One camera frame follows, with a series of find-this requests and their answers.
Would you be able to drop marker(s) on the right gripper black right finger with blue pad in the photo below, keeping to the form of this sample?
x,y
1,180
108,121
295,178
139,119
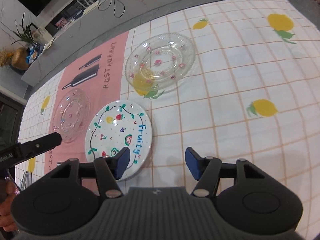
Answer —
x,y
208,171

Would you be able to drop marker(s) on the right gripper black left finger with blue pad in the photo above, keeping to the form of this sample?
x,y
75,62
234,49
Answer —
x,y
105,172

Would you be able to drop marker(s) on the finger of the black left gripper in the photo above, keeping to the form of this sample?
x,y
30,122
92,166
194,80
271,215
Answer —
x,y
19,152

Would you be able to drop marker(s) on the person's left hand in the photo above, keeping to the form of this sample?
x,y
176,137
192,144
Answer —
x,y
7,222

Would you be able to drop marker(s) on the white fruity ceramic plate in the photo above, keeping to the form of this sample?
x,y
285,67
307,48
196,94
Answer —
x,y
117,125

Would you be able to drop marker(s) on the small clear glass plate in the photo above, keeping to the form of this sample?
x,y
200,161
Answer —
x,y
70,114

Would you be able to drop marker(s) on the yellow round vase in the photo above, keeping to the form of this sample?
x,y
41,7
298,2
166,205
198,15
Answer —
x,y
18,59

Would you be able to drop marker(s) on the large clear glass plate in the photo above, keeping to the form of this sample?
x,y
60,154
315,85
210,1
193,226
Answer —
x,y
160,62

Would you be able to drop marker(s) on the green potted plant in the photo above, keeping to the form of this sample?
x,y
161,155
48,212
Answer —
x,y
24,32

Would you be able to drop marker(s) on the grey stone counter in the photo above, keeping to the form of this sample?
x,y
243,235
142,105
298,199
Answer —
x,y
95,23

